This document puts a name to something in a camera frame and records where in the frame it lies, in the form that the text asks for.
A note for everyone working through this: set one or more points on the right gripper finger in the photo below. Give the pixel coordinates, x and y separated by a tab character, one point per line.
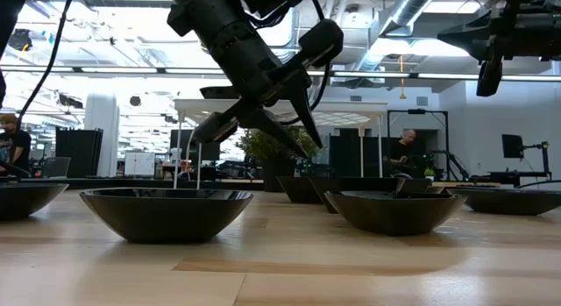
482	26
490	78

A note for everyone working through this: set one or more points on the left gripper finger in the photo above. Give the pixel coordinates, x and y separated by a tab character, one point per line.
322	40
215	127

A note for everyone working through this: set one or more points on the black wavy mini plate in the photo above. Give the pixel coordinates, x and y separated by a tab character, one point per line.
219	92

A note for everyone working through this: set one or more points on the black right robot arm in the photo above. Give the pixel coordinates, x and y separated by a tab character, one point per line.
552	32

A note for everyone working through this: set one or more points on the black room partition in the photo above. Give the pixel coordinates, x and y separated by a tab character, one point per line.
346	152
210	150
79	152

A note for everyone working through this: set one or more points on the green potted plant black pot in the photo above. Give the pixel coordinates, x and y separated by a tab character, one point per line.
263	146

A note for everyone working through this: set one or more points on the black monitor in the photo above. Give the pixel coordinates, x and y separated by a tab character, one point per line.
512	146

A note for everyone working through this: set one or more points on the white cabinet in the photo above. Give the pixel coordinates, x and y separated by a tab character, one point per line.
139	162

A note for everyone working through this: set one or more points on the small black ceiling fixture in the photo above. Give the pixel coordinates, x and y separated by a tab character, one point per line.
135	101

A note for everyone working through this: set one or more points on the black desk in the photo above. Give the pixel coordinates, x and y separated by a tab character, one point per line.
517	176

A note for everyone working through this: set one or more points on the small green plant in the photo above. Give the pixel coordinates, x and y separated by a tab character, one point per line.
429	171

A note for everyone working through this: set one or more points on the white building column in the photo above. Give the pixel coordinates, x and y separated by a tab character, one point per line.
101	135

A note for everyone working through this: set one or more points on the person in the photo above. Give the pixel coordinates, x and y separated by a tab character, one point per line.
401	152
15	144

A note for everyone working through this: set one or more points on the grey office chair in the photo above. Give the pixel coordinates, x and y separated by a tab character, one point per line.
56	166

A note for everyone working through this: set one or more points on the black round ceiling fixture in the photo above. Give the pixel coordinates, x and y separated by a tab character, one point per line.
19	38

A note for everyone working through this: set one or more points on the black gantry frame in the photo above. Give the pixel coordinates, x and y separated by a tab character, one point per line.
446	130

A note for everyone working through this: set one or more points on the silver corrugated air duct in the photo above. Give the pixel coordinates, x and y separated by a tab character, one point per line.
412	3

